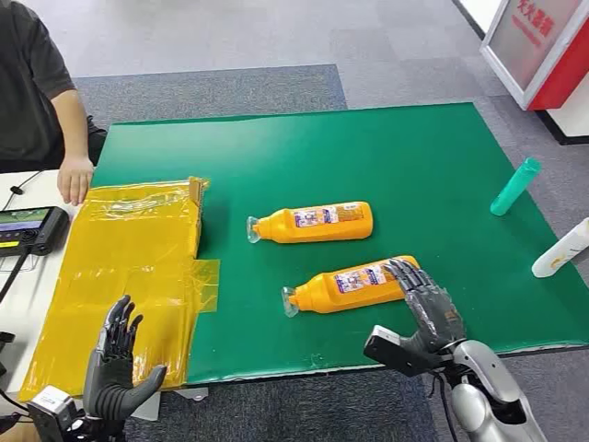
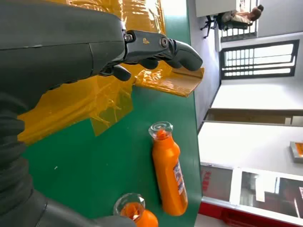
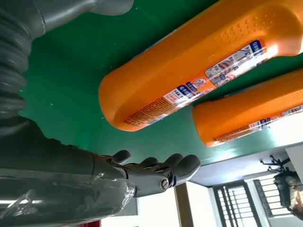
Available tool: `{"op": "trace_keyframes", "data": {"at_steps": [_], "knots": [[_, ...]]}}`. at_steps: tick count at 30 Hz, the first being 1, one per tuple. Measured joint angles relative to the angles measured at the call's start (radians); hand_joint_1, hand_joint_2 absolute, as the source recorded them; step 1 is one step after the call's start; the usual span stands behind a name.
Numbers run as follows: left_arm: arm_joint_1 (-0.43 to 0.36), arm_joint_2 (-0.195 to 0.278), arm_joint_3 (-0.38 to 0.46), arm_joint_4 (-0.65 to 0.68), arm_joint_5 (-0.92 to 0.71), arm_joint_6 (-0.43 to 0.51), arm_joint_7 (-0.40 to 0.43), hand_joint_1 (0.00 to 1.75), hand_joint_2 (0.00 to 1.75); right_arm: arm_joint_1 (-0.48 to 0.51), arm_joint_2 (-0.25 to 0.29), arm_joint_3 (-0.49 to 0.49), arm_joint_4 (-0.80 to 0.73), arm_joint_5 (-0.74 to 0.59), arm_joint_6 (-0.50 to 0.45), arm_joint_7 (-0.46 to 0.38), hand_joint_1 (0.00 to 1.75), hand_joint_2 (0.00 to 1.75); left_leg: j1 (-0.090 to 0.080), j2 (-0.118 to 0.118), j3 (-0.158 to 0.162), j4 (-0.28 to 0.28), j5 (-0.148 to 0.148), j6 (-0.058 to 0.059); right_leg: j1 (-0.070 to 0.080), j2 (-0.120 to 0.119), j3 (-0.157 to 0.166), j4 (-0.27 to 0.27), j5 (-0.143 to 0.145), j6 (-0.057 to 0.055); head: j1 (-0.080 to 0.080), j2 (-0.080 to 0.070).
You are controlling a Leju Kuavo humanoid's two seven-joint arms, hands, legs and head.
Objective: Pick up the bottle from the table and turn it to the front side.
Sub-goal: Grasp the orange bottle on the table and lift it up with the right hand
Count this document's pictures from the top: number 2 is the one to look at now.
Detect orange plastic bottle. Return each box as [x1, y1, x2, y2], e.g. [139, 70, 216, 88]
[113, 192, 159, 227]
[148, 121, 189, 217]

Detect yellow film wrapped board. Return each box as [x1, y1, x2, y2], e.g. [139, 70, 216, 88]
[17, 0, 205, 146]

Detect green table mat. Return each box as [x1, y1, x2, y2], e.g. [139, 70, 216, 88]
[22, 0, 203, 227]

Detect black barred window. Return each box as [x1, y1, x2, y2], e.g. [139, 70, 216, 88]
[219, 40, 300, 80]

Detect black office chair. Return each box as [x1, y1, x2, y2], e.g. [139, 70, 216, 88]
[200, 14, 254, 39]

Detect person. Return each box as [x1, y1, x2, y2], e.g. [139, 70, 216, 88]
[221, 4, 264, 26]

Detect red white display cabinet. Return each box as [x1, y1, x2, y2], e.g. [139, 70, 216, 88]
[194, 161, 303, 227]

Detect grey framed orange sign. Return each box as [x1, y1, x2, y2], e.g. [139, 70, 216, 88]
[289, 141, 303, 164]

